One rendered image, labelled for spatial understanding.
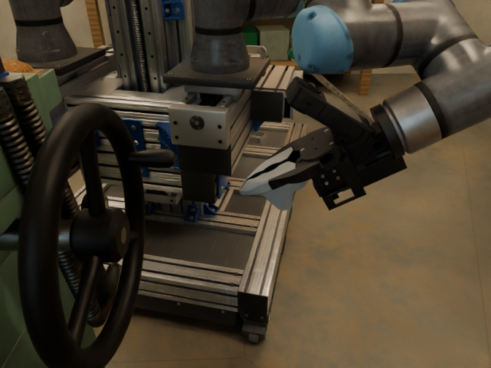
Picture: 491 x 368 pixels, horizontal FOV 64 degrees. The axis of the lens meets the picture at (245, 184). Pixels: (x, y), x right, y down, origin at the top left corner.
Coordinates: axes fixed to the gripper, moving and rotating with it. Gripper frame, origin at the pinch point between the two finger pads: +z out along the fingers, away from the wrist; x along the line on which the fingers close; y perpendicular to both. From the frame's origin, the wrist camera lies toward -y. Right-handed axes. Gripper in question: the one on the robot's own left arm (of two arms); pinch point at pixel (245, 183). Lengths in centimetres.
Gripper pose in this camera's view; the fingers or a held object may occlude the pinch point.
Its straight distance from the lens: 53.5
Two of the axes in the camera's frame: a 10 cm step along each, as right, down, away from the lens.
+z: -8.6, 4.2, 2.8
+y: 5.0, 7.5, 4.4
